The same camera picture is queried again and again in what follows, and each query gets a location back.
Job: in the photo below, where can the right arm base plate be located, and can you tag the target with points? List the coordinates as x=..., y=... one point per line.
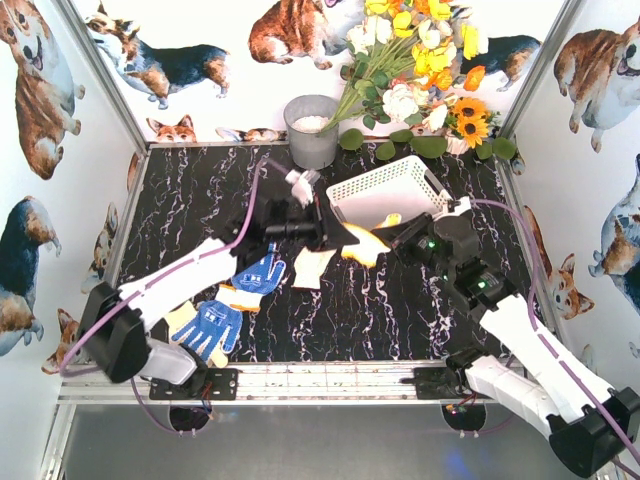
x=430, y=383

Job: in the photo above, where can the blue dotted glove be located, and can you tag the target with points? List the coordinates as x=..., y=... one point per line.
x=222, y=316
x=248, y=287

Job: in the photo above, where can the sunflower pot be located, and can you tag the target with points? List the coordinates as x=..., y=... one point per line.
x=468, y=124

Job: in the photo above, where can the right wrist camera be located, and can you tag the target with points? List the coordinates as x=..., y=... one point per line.
x=454, y=207

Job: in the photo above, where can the grey metal bucket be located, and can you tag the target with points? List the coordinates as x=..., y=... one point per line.
x=312, y=138

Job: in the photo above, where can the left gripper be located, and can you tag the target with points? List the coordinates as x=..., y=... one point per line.
x=323, y=226

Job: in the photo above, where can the yellow coated work glove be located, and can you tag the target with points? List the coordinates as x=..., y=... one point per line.
x=369, y=248

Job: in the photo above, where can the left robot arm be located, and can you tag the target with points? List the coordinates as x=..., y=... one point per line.
x=243, y=265

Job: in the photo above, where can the white plastic storage basket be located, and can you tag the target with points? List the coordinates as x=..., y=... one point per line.
x=406, y=187

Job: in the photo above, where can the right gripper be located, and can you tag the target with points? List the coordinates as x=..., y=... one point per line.
x=400, y=237

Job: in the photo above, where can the cream knit glove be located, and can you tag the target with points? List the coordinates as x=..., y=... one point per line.
x=309, y=267

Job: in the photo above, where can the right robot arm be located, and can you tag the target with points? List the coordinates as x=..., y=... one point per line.
x=586, y=421

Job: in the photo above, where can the cream glove under blue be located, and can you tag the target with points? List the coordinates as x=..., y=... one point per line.
x=185, y=320

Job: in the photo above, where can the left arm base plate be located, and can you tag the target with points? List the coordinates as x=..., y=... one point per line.
x=214, y=384

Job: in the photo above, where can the artificial flower bouquet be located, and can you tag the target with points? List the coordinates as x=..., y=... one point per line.
x=406, y=58

